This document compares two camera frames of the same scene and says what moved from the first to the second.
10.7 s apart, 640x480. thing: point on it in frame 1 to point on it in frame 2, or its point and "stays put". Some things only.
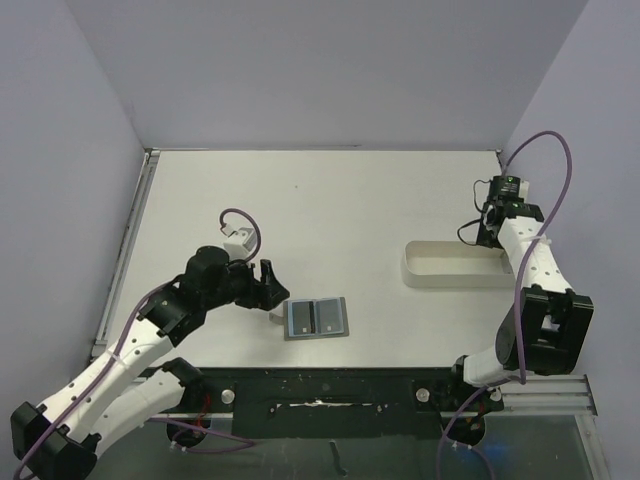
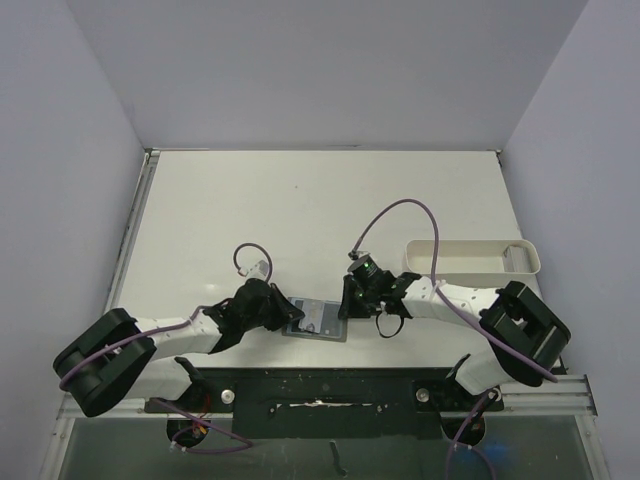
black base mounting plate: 341,402 stays put
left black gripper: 264,293 to 285,311
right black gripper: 488,236 to 350,299
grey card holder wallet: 310,318 stays put
